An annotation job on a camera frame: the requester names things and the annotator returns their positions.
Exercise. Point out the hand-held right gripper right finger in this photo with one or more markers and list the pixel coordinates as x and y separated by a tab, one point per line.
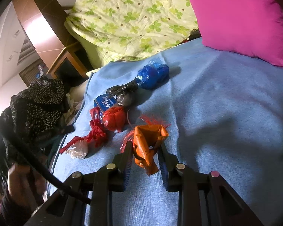
162	169

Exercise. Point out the green floral quilt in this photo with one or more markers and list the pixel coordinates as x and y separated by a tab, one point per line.
132	16

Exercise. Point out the black white-dotted cloth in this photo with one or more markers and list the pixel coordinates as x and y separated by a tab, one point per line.
40	103

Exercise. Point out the blue plastic bag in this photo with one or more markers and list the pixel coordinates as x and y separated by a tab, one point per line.
152	77

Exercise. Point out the clear white plastic bag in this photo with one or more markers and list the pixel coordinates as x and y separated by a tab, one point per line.
79	150

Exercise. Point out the wooden cabinet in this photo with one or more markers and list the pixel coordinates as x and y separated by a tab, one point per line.
68	63

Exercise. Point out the orange plastic bag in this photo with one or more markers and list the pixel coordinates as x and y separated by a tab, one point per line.
143	149

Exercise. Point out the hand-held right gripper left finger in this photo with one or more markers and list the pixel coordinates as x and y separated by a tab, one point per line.
128	169

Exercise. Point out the blue paper carton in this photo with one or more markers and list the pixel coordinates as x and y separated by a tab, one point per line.
103	102

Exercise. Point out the light blue blanket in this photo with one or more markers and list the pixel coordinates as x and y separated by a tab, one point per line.
214	110

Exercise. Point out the twisted red plastic bag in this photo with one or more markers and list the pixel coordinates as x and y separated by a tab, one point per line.
97	134

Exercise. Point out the balled red plastic bag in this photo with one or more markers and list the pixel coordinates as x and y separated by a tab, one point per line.
113	120

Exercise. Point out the grey black plastic bag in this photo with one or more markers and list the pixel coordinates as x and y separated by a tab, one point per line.
124	98

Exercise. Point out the white cloth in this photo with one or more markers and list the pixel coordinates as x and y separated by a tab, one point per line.
73	106

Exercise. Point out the pink pillow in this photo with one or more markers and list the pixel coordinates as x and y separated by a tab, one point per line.
238	16

